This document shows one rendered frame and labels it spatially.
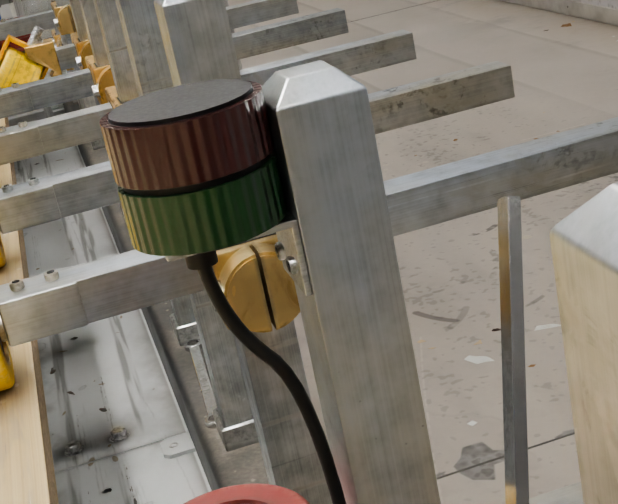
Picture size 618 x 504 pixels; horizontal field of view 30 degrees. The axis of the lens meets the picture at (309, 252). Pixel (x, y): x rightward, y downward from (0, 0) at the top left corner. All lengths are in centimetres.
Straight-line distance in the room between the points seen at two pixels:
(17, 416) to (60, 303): 7
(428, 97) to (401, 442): 59
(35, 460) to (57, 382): 79
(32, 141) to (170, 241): 81
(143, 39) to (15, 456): 37
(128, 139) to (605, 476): 23
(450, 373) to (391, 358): 213
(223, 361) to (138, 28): 29
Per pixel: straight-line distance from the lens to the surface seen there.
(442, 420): 240
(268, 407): 73
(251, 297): 67
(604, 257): 19
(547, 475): 219
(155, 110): 41
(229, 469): 99
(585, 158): 80
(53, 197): 96
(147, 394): 134
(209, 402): 109
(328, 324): 44
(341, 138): 42
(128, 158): 40
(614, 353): 20
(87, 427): 131
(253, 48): 148
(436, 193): 76
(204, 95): 42
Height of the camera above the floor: 120
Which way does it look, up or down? 20 degrees down
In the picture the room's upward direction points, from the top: 12 degrees counter-clockwise
